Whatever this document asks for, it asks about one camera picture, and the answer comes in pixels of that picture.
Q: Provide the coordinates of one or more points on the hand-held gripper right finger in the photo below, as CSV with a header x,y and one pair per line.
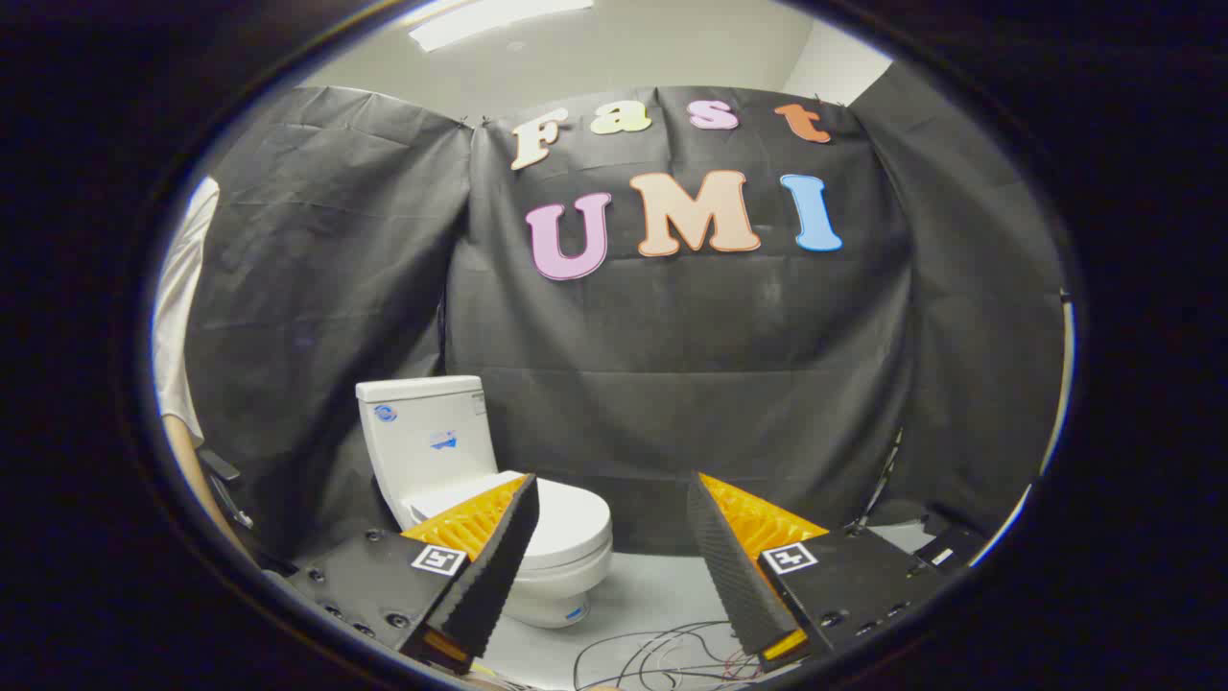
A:
x,y
729,566

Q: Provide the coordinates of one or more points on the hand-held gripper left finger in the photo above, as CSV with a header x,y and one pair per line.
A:
x,y
499,566

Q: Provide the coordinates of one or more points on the white toilet lid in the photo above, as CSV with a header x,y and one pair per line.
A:
x,y
571,523

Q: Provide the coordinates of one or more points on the white toilet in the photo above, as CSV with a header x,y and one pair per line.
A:
x,y
422,441

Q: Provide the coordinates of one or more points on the black box device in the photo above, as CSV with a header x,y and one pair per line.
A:
x,y
950,549

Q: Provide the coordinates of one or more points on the black backdrop cloth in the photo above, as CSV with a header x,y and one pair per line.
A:
x,y
672,336

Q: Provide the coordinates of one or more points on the dark stand part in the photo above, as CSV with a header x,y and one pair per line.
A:
x,y
225,485

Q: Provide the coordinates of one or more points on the person's white shirt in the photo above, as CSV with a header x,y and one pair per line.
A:
x,y
177,317

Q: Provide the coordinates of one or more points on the ceiling light panel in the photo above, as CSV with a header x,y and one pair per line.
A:
x,y
480,19

